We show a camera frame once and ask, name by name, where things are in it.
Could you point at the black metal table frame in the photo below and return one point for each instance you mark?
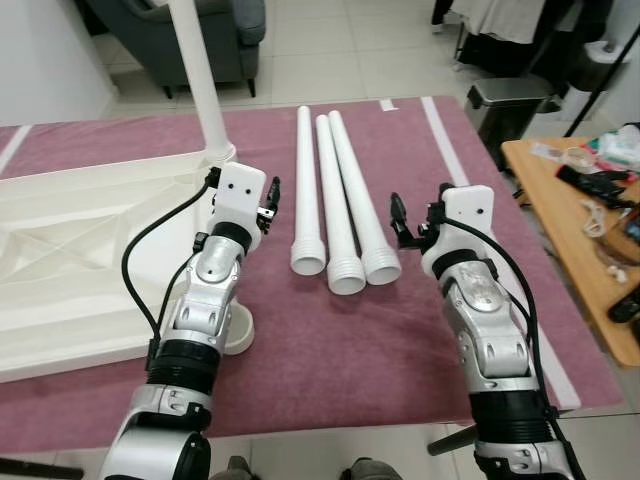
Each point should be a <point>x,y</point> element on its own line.
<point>452,440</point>

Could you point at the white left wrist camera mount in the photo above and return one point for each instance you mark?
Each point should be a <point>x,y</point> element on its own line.
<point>240,195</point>

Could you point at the white plastic children table top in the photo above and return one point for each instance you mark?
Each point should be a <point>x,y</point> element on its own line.
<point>90,250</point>

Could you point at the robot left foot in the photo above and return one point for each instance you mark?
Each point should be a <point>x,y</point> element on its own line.
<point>242,470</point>

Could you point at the short white tape piece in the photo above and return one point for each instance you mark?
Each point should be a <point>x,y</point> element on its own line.
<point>387,104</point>

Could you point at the silver black trash bin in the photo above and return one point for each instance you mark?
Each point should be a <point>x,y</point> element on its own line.
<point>505,100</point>

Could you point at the light wooden side table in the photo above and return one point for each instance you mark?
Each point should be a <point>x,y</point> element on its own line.
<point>560,250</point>

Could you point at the pale tissue pack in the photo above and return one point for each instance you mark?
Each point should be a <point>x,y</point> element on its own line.
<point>620,150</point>

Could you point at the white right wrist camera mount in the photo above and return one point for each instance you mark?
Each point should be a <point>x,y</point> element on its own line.
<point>465,215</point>

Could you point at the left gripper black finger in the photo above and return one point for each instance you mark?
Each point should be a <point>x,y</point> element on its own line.
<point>273,196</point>

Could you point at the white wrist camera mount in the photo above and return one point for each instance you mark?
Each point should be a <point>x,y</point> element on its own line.
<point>240,195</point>
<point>465,215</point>

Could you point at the clothes rack with garments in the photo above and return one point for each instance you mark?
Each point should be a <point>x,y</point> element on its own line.
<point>510,15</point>

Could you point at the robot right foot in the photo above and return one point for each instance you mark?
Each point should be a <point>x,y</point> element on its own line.
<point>375,470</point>

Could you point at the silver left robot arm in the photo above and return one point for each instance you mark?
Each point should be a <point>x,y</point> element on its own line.
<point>205,290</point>

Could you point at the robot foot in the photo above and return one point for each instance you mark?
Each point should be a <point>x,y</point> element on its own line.
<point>242,470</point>
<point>375,470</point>

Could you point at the black gadget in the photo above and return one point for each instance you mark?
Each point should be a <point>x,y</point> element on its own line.
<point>590,185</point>

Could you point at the dark grey armchair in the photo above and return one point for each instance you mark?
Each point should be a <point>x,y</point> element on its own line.
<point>220,40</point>

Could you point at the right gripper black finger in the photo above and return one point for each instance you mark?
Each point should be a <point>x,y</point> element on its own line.
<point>399,220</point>

